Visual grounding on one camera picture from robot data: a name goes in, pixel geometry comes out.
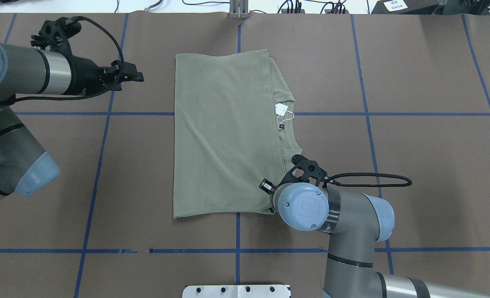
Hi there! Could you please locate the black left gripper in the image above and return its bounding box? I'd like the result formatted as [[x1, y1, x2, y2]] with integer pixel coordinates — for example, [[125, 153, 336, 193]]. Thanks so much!
[[68, 56, 145, 96]]

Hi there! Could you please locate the olive green long-sleeve shirt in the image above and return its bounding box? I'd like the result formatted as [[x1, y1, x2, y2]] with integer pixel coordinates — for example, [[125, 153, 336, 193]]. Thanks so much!
[[173, 49, 303, 219]]

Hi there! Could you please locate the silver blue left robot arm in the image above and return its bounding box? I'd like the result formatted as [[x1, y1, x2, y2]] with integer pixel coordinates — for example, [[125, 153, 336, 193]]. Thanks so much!
[[0, 36, 144, 201]]

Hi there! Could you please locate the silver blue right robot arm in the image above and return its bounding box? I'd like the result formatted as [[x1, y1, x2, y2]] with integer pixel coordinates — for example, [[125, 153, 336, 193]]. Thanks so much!
[[259, 177, 490, 298]]

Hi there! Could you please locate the white paper hang tag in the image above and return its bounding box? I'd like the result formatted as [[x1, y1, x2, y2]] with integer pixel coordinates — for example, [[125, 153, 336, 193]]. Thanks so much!
[[274, 103, 289, 117]]

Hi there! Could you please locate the black device with label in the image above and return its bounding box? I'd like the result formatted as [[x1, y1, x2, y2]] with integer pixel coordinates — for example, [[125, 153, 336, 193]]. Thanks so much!
[[370, 0, 445, 15]]

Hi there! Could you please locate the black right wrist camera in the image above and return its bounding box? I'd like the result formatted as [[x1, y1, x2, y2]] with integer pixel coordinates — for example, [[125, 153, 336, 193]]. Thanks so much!
[[279, 154, 327, 186]]

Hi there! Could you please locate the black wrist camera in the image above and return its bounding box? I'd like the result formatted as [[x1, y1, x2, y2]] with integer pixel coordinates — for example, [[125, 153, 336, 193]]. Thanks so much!
[[31, 17, 82, 56], [279, 154, 327, 186]]

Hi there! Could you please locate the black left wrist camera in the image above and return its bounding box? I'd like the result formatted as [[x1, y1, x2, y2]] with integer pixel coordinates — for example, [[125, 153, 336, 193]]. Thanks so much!
[[31, 17, 82, 56]]

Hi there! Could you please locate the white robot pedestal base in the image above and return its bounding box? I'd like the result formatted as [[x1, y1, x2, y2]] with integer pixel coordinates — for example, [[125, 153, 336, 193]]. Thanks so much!
[[182, 284, 292, 298]]

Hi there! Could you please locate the grey aluminium frame post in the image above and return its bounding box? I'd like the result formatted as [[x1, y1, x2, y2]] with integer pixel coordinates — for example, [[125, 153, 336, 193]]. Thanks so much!
[[228, 0, 250, 19]]

